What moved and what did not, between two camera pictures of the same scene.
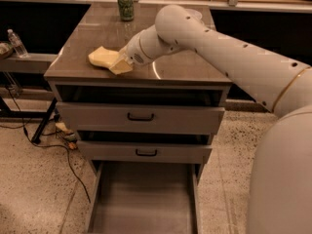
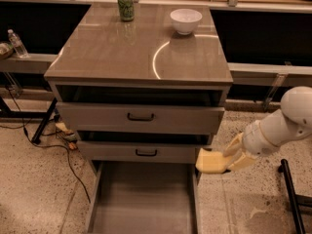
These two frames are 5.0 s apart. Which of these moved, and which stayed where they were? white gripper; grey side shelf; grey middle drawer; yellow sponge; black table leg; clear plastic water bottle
Moved: yellow sponge; white gripper
Stayed: grey middle drawer; grey side shelf; black table leg; clear plastic water bottle
